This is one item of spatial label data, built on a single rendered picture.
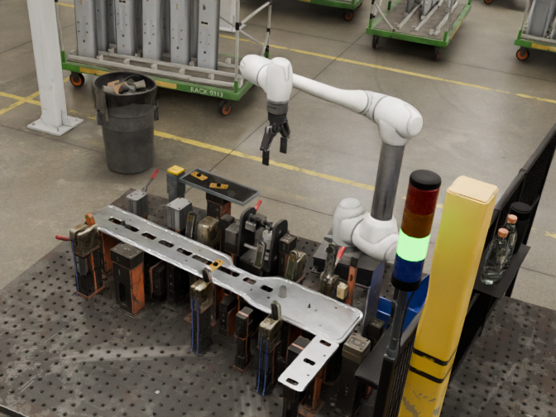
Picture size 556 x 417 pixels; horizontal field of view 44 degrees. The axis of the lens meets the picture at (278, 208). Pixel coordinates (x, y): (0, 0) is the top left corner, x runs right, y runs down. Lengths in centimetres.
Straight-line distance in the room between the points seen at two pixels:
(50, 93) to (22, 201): 129
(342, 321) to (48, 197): 326
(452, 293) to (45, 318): 201
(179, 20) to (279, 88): 439
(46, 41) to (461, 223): 501
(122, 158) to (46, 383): 299
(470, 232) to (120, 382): 170
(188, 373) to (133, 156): 300
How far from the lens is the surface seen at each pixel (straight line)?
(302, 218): 519
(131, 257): 300
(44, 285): 345
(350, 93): 297
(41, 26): 623
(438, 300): 181
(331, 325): 272
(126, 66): 709
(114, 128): 554
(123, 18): 731
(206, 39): 695
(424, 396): 202
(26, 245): 500
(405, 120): 292
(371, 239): 318
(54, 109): 648
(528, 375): 319
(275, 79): 267
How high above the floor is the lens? 278
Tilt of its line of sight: 32 degrees down
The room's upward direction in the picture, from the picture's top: 4 degrees clockwise
